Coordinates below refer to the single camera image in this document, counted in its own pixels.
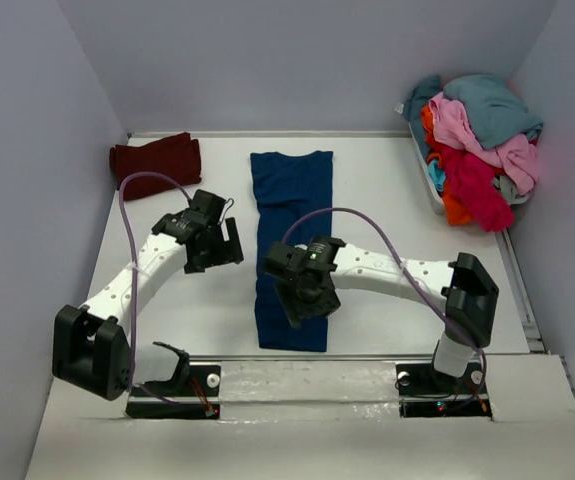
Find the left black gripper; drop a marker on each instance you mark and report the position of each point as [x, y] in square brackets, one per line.
[198, 264]

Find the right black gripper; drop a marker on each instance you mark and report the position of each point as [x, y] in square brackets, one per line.
[295, 308]

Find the navy blue t shirt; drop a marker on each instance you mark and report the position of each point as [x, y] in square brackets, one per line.
[285, 189]

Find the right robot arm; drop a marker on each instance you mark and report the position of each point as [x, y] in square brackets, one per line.
[461, 292]

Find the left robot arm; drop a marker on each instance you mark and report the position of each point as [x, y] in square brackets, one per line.
[94, 345]

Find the folded dark red shirt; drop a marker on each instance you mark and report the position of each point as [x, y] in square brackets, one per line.
[177, 157]

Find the orange t shirt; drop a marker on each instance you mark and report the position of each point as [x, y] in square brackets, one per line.
[456, 212]

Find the light blue t shirt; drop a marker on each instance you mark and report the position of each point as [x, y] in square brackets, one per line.
[435, 173]

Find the magenta t shirt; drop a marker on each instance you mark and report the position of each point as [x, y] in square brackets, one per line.
[470, 179]

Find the light pink t shirt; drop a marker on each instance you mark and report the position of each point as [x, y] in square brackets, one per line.
[517, 157]

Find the grey blue t shirt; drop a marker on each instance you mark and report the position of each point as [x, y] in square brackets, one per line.
[495, 114]

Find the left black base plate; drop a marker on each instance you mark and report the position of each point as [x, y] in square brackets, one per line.
[197, 398]

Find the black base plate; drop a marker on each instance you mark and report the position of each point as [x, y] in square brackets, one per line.
[197, 398]
[425, 393]

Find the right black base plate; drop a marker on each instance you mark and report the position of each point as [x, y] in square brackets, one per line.
[425, 393]

